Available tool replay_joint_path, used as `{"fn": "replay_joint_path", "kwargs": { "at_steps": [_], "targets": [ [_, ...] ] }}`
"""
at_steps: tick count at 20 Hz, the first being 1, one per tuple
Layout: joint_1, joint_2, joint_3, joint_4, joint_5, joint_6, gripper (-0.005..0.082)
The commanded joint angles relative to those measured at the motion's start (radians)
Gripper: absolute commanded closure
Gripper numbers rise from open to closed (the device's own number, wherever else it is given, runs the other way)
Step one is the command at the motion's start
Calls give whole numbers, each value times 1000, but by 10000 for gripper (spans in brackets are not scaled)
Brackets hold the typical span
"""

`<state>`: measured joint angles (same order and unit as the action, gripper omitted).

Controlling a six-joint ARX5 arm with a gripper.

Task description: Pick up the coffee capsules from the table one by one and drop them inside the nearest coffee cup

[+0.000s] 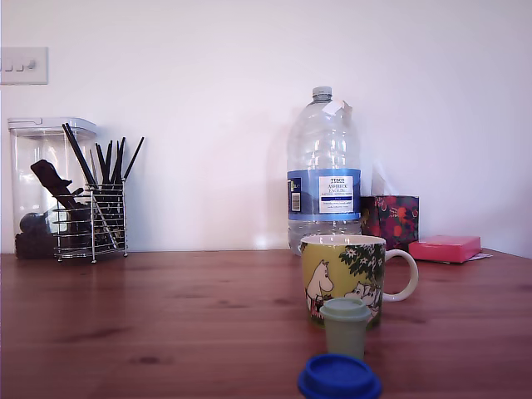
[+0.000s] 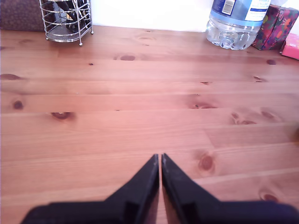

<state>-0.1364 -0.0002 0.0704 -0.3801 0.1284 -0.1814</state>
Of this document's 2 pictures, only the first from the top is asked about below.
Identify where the pale green coffee capsule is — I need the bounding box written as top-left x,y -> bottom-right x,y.
318,297 -> 372,360

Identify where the blue coffee capsule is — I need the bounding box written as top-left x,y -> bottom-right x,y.
297,353 -> 383,399

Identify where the large clear water bottle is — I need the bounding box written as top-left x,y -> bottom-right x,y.
286,86 -> 363,258

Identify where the yellow cartoon print mug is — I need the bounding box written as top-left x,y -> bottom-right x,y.
299,234 -> 419,332

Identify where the white tissue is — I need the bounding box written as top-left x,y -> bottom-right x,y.
372,164 -> 402,196

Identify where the floral tissue box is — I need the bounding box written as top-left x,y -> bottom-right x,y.
360,194 -> 421,250

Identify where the pink flat box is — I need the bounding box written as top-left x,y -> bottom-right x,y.
408,234 -> 483,264

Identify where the dark brown utensil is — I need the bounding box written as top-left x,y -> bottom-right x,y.
30,159 -> 86,211

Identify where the clear plastic storage container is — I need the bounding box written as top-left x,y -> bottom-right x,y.
7,117 -> 99,259

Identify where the chrome wire utensil rack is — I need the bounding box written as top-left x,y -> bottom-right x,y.
52,182 -> 129,264

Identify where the white wall switch plate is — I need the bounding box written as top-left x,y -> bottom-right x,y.
0,47 -> 50,86

